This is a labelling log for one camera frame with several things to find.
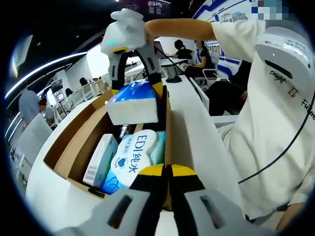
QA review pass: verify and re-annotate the blue white soft tissue pack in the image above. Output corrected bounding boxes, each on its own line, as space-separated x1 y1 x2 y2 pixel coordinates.
105 80 159 126

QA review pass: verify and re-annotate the black chest device cable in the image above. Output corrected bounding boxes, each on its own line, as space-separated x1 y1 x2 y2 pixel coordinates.
237 115 311 184

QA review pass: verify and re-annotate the operator in white shirt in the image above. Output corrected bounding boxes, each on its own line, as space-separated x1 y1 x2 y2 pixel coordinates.
211 19 315 222

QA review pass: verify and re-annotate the blue soft wet wipes pack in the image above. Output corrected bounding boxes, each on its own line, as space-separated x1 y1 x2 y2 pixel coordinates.
102 129 167 195

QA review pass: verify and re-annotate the small white carton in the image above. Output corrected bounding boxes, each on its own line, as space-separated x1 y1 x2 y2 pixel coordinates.
83 134 119 187

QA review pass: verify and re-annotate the brown cardboard shoe box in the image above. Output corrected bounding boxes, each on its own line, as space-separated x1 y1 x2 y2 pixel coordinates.
43 85 173 211

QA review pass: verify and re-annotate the white ceiling air vent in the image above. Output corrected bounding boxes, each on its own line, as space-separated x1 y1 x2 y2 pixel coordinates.
12 34 34 72

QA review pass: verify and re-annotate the white grey chest device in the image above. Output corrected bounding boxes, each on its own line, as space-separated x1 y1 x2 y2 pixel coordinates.
254 18 314 87

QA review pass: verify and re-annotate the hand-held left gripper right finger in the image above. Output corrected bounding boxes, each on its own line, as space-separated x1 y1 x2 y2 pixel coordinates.
169 164 271 236

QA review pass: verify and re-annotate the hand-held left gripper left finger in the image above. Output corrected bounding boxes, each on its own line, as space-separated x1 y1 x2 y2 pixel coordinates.
55 163 167 236

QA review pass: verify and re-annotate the blue white wall poster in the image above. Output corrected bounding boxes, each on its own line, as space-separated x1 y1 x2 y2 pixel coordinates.
191 0 250 72

